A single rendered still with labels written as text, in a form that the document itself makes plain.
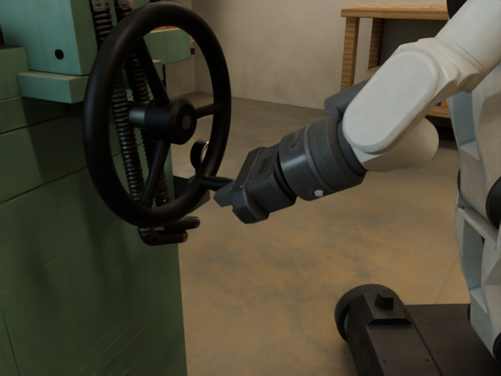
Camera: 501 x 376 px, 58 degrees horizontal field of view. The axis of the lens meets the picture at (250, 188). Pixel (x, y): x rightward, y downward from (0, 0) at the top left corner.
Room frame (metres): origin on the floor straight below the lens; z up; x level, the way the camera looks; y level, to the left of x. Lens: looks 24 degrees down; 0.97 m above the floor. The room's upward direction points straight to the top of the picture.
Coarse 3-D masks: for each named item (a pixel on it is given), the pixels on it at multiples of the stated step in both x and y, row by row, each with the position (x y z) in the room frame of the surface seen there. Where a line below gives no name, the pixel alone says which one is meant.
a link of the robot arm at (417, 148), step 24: (336, 96) 0.53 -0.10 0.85; (336, 120) 0.50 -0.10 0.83; (312, 144) 0.49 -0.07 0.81; (336, 144) 0.47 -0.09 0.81; (408, 144) 0.45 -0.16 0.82; (432, 144) 0.49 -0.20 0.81; (336, 168) 0.47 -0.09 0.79; (360, 168) 0.47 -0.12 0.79; (384, 168) 0.48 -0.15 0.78; (408, 168) 0.50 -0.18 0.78
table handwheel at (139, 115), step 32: (128, 32) 0.51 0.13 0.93; (192, 32) 0.63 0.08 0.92; (96, 64) 0.48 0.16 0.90; (224, 64) 0.68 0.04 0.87; (96, 96) 0.47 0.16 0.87; (160, 96) 0.56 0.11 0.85; (224, 96) 0.69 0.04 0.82; (96, 128) 0.46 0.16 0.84; (160, 128) 0.56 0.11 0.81; (192, 128) 0.59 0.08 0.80; (224, 128) 0.68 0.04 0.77; (96, 160) 0.46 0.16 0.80; (160, 160) 0.55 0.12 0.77; (192, 192) 0.61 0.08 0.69; (160, 224) 0.53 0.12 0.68
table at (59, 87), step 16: (160, 32) 0.86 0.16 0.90; (176, 32) 0.90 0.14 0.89; (0, 48) 0.59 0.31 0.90; (16, 48) 0.60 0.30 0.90; (160, 48) 0.85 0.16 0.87; (176, 48) 0.89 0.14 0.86; (0, 64) 0.58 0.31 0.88; (16, 64) 0.60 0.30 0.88; (160, 64) 0.70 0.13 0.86; (0, 80) 0.57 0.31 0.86; (16, 80) 0.59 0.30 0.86; (32, 80) 0.58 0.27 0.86; (48, 80) 0.56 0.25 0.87; (64, 80) 0.55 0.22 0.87; (80, 80) 0.56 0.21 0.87; (128, 80) 0.64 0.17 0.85; (0, 96) 0.57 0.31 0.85; (16, 96) 0.59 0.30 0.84; (32, 96) 0.58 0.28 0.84; (48, 96) 0.57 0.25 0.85; (64, 96) 0.55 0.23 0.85; (80, 96) 0.56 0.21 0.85
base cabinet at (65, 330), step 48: (48, 192) 0.60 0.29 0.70; (96, 192) 0.68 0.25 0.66; (0, 240) 0.53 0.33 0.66; (48, 240) 0.59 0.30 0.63; (96, 240) 0.67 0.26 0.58; (0, 288) 0.51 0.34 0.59; (48, 288) 0.57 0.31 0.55; (96, 288) 0.65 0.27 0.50; (144, 288) 0.75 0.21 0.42; (0, 336) 0.50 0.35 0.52; (48, 336) 0.56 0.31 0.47; (96, 336) 0.64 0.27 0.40; (144, 336) 0.74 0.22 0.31
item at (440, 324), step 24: (360, 312) 0.97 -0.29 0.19; (384, 312) 0.94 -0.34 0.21; (408, 312) 0.98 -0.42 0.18; (432, 312) 0.99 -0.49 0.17; (456, 312) 0.99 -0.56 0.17; (360, 336) 0.90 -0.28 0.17; (384, 336) 0.87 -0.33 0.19; (408, 336) 0.87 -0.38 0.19; (432, 336) 0.90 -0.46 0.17; (456, 336) 0.90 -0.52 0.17; (360, 360) 0.88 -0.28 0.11; (384, 360) 0.79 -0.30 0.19; (408, 360) 0.80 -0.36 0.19; (432, 360) 0.80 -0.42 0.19; (456, 360) 0.82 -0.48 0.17; (480, 360) 0.82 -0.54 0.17
